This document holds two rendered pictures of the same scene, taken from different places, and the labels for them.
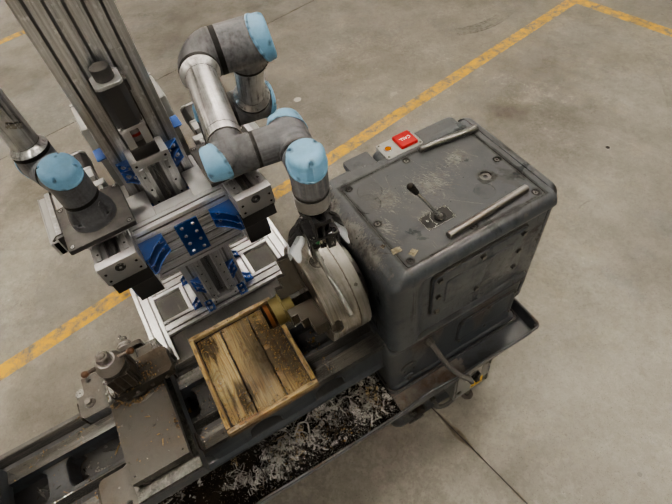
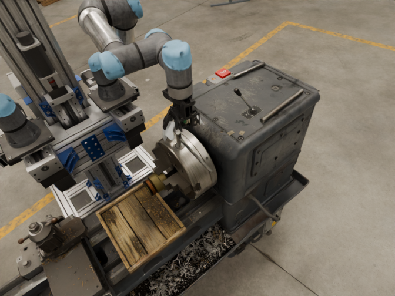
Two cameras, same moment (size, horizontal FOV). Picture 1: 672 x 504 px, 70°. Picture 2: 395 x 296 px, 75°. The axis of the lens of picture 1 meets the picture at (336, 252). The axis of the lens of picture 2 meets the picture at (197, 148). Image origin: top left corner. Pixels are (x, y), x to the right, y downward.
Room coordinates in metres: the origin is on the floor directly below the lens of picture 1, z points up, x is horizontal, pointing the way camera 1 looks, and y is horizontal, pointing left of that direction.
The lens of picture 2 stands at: (0.05, 0.12, 2.03)
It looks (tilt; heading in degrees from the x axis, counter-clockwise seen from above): 49 degrees down; 349
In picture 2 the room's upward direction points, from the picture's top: 7 degrees counter-clockwise
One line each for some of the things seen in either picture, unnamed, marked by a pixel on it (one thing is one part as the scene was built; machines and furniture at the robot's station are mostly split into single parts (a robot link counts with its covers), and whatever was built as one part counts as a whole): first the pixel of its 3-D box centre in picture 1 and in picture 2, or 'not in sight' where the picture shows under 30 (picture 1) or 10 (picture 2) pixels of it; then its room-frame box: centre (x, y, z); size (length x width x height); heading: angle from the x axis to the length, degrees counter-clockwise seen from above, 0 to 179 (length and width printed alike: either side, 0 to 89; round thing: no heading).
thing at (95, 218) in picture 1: (86, 205); (19, 130); (1.18, 0.78, 1.21); 0.15 x 0.15 x 0.10
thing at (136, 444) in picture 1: (142, 405); (66, 260); (0.58, 0.64, 0.95); 0.43 x 0.17 x 0.05; 22
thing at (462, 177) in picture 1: (428, 227); (242, 125); (0.96, -0.31, 1.06); 0.59 x 0.48 x 0.39; 112
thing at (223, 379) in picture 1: (251, 361); (140, 221); (0.68, 0.33, 0.89); 0.36 x 0.30 x 0.04; 22
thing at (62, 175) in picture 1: (65, 179); (2, 111); (1.18, 0.78, 1.33); 0.13 x 0.12 x 0.14; 46
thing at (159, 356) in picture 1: (139, 377); (62, 240); (0.64, 0.64, 0.99); 0.20 x 0.10 x 0.05; 112
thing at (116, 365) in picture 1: (107, 362); (38, 230); (0.64, 0.66, 1.13); 0.08 x 0.08 x 0.03
